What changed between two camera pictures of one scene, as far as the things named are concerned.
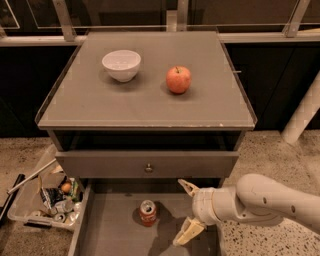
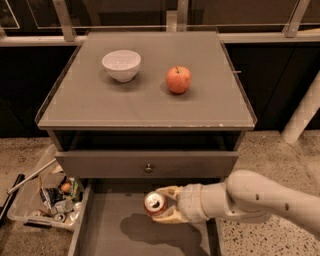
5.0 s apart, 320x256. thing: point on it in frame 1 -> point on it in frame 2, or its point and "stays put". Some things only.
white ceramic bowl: x=122 y=65 stays put
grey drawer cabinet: x=132 y=113 stays put
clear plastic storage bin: x=49 y=197 stays put
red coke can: x=148 y=213 -> x=154 y=202
